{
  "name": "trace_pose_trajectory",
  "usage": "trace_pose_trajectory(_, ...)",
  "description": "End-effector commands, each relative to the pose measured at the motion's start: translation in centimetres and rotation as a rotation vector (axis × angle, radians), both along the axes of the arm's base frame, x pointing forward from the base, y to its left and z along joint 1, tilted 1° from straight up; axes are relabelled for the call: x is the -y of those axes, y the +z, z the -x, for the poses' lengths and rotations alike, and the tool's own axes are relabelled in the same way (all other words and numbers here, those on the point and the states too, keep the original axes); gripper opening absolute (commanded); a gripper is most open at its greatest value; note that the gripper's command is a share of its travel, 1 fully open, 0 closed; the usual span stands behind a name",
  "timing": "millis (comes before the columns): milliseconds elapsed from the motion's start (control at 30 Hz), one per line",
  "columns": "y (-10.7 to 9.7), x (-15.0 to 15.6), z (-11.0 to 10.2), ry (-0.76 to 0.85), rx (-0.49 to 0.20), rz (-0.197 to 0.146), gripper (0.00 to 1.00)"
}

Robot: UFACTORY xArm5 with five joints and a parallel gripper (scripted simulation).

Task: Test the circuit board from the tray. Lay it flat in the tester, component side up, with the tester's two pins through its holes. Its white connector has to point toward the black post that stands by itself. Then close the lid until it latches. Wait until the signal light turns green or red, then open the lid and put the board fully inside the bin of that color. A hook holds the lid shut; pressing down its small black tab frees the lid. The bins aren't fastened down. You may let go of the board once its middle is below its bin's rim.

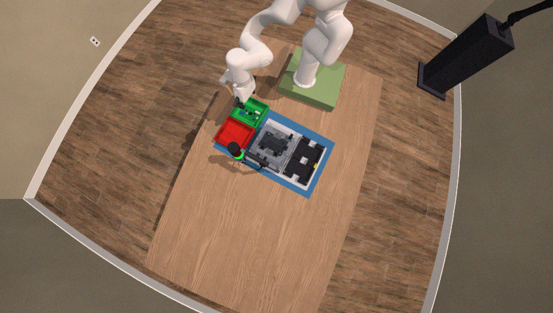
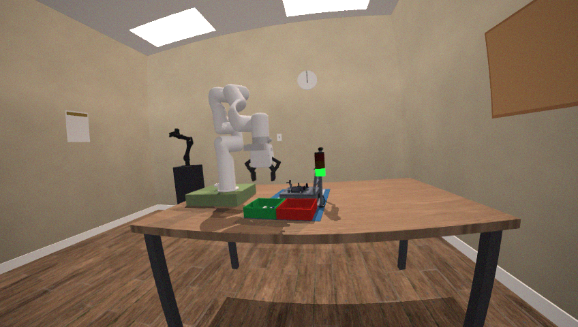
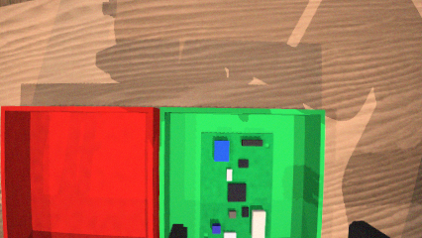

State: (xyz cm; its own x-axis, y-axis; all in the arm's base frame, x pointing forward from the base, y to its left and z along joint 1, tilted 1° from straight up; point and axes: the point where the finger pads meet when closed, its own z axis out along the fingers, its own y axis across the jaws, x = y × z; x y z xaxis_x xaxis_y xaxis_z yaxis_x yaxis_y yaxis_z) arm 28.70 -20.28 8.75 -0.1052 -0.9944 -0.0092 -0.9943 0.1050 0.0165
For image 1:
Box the green open bin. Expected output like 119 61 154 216
230 97 269 131

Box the red bin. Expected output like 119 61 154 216
214 116 256 149

